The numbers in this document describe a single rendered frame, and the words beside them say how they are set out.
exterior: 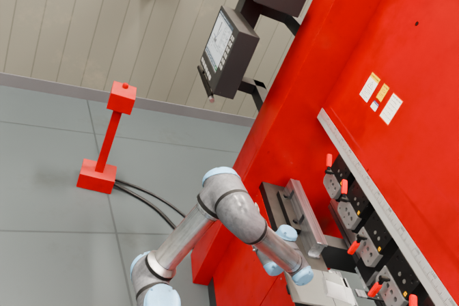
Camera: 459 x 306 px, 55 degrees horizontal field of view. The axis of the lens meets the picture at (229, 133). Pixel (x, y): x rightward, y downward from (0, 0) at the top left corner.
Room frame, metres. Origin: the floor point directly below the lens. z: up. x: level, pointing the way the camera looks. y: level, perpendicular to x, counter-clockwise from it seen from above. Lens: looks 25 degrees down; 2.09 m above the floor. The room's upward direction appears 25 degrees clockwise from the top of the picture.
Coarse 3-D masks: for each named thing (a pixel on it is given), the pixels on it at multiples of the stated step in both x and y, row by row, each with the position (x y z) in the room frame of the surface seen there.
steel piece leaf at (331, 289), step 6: (324, 276) 1.43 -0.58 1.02; (324, 282) 1.40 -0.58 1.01; (330, 282) 1.43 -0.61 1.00; (324, 288) 1.38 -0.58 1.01; (330, 288) 1.40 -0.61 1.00; (336, 288) 1.41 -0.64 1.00; (342, 288) 1.43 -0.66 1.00; (330, 294) 1.36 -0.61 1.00; (336, 294) 1.38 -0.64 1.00; (342, 294) 1.40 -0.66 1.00; (342, 300) 1.37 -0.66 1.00
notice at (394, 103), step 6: (396, 96) 1.76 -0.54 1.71; (390, 102) 1.77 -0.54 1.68; (396, 102) 1.74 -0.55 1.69; (384, 108) 1.78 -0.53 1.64; (390, 108) 1.75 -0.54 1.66; (396, 108) 1.72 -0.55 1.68; (384, 114) 1.76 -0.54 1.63; (390, 114) 1.73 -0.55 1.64; (384, 120) 1.74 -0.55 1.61; (390, 120) 1.71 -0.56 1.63
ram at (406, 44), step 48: (384, 0) 2.19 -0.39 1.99; (432, 0) 1.88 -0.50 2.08; (384, 48) 2.00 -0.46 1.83; (432, 48) 1.73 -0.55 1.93; (336, 96) 2.15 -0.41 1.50; (432, 96) 1.59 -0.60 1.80; (336, 144) 1.94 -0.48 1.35; (384, 144) 1.67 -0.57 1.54; (432, 144) 1.46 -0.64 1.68; (384, 192) 1.52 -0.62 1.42; (432, 192) 1.35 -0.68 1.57; (432, 240) 1.24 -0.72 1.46; (432, 288) 1.14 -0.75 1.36
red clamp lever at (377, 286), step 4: (380, 276) 1.26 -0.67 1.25; (384, 276) 1.26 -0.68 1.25; (380, 280) 1.25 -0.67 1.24; (384, 280) 1.25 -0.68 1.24; (388, 280) 1.26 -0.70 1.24; (376, 284) 1.25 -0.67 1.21; (380, 284) 1.26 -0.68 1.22; (372, 288) 1.26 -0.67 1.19; (376, 288) 1.25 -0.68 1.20; (368, 292) 1.26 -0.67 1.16; (372, 292) 1.25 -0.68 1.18; (376, 292) 1.25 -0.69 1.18; (372, 296) 1.26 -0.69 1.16
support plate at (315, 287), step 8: (320, 272) 1.47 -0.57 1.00; (288, 280) 1.34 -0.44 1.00; (312, 280) 1.40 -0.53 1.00; (320, 280) 1.42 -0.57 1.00; (328, 280) 1.44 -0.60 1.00; (336, 280) 1.47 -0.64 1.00; (288, 288) 1.31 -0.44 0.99; (296, 288) 1.32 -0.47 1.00; (304, 288) 1.34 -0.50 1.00; (312, 288) 1.36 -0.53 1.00; (320, 288) 1.38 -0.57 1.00; (296, 296) 1.28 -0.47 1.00; (304, 296) 1.29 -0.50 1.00; (312, 296) 1.31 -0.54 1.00; (320, 296) 1.33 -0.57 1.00; (328, 296) 1.35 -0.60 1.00; (312, 304) 1.28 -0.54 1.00; (320, 304) 1.29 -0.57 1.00; (328, 304) 1.31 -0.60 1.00; (336, 304) 1.33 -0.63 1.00; (344, 304) 1.35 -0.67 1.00
